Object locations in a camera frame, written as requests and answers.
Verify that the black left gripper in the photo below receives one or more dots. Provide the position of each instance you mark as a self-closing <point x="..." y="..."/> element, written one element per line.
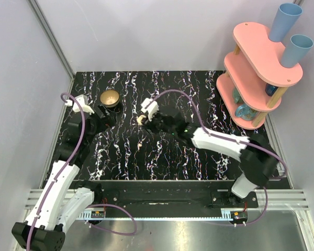
<point x="103" y="114"/>

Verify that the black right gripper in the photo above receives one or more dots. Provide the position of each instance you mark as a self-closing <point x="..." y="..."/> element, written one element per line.
<point x="151" y="124"/>

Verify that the blue cup rear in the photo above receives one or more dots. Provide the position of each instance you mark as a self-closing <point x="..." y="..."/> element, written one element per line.
<point x="286" y="16"/>

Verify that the dark blue object on shelf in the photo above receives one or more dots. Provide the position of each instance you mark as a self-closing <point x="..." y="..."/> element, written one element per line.
<point x="270" y="89"/>

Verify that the pink three-tier shelf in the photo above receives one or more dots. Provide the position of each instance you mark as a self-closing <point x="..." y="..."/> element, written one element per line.
<point x="253" y="64"/>

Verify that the blue cup front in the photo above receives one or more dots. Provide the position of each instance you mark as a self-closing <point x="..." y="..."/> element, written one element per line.
<point x="296" y="50"/>

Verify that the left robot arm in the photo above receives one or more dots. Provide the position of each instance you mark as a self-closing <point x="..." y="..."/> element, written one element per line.
<point x="46" y="226"/>

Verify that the blue patterned mug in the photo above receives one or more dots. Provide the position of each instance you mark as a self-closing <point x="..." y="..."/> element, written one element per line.
<point x="245" y="112"/>

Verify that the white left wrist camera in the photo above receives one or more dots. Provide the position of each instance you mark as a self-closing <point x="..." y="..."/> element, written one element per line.
<point x="82" y="104"/>

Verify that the cream earbud charging case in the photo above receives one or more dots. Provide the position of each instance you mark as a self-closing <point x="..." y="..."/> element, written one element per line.
<point x="141" y="120"/>

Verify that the blue cup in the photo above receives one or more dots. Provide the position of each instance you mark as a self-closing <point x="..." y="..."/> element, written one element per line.
<point x="296" y="50"/>
<point x="286" y="16"/>

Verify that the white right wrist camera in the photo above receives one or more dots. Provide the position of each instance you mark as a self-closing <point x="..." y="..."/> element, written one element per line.
<point x="149" y="107"/>

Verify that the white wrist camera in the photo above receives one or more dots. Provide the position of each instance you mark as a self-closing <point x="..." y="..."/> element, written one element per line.
<point x="82" y="104"/>
<point x="149" y="107"/>

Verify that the aluminium frame rail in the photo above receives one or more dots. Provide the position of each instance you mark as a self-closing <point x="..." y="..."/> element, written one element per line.
<point x="36" y="9"/>

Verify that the gold patterned ceramic bowl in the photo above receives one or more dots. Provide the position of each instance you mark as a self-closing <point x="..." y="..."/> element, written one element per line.
<point x="110" y="98"/>

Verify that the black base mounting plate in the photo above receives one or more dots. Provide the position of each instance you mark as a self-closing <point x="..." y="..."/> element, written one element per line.
<point x="191" y="200"/>

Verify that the green ceramic mug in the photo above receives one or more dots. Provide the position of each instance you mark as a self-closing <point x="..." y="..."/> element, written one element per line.
<point x="237" y="97"/>

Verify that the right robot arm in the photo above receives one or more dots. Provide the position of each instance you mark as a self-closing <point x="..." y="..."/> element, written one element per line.
<point x="254" y="154"/>

